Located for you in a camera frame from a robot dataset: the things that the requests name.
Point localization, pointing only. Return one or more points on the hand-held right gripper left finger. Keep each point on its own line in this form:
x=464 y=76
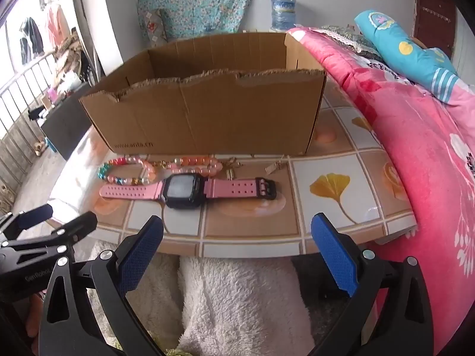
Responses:
x=139 y=256

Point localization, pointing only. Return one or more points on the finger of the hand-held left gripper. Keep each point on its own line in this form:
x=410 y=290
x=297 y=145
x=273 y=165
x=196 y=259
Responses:
x=79 y=224
x=35 y=216

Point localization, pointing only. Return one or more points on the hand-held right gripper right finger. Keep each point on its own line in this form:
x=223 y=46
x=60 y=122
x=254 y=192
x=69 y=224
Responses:
x=334 y=256

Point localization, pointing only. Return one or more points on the gold flower charm earring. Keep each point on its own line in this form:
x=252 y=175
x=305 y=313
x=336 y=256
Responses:
x=274 y=167

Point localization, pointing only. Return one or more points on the brown cardboard box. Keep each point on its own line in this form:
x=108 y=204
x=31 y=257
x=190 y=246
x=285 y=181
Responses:
x=222 y=115

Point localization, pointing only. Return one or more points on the person's left hand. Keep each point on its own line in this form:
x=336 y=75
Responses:
x=36 y=311

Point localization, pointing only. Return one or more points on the printed vinyl tablecloth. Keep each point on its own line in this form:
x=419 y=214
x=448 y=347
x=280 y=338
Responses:
x=252 y=226

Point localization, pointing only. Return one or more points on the dark cabinet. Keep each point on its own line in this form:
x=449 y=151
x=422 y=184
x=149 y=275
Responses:
x=66 y=118

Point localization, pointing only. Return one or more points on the fluffy cream garment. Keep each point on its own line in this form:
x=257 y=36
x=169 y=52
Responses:
x=237 y=304

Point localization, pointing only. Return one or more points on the metal railing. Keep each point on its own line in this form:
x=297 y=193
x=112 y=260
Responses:
x=18 y=100

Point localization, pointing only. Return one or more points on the gold butterfly earring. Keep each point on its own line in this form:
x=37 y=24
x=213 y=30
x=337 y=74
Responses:
x=233 y=162

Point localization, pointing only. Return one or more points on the pink floral quilt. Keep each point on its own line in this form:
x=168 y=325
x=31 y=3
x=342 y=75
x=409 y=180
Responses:
x=419 y=148

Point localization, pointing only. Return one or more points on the hanging clothes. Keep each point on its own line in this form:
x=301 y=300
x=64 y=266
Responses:
x=40 y=29

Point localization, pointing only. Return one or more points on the grey patterned cushion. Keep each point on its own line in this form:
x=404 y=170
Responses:
x=153 y=24

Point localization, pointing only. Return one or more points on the lace trimmed patterned pillow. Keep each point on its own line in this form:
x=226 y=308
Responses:
x=349 y=39

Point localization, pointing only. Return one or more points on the blue water jug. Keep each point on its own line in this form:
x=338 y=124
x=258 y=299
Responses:
x=283 y=13

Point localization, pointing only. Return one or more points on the teal floral cloth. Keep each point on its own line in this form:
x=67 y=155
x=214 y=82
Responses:
x=200 y=0

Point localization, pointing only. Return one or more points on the dark red door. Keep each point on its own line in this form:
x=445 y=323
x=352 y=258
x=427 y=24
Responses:
x=434 y=15

